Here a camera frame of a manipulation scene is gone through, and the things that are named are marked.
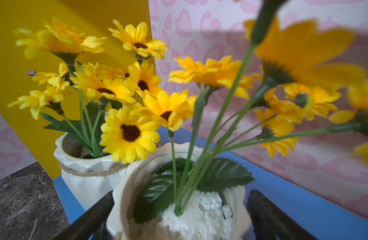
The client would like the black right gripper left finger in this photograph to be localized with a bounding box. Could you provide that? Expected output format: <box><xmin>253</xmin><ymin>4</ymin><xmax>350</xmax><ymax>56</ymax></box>
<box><xmin>54</xmin><ymin>191</ymin><xmax>114</xmax><ymax>240</ymax></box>

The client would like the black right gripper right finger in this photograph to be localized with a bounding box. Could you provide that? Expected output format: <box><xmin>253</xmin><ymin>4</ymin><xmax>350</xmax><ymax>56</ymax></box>
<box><xmin>247</xmin><ymin>190</ymin><xmax>316</xmax><ymax>240</ymax></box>

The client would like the shelf sunflower pot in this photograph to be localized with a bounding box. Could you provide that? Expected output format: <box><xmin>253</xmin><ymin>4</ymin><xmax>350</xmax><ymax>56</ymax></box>
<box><xmin>107</xmin><ymin>1</ymin><xmax>368</xmax><ymax>240</ymax></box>
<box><xmin>9</xmin><ymin>18</ymin><xmax>167</xmax><ymax>209</ymax></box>

